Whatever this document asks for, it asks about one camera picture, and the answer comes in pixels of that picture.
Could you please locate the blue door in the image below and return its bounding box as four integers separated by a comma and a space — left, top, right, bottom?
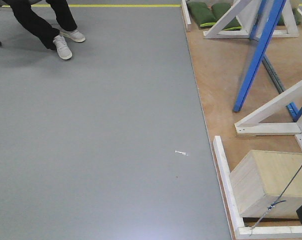
232, 0, 288, 113

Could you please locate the small white floor debris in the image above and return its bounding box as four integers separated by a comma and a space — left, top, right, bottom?
174, 150, 189, 156

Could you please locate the plywood base platform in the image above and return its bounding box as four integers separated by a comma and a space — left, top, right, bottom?
180, 0, 302, 240

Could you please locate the white right sneaker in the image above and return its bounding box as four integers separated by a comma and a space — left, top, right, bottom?
53, 35, 73, 60

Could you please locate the white sneaker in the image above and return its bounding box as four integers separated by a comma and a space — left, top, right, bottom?
53, 35, 73, 60
60, 29, 86, 43

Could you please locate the white left sneaker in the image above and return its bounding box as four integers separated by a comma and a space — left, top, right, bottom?
60, 29, 86, 43

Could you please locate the green sandbag near edge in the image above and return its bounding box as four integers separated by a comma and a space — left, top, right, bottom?
187, 1, 217, 28

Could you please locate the light wooden box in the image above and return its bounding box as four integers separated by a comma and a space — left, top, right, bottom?
230, 150, 302, 219

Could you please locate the green sandbag inner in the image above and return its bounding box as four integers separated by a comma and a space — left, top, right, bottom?
211, 2, 243, 32

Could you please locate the seated person in black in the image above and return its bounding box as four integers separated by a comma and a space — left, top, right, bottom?
6, 0, 78, 50

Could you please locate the white wooden door frame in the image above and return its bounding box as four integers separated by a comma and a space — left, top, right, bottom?
203, 0, 302, 150

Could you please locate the dark tether rope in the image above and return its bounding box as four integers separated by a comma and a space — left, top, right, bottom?
249, 152, 302, 230

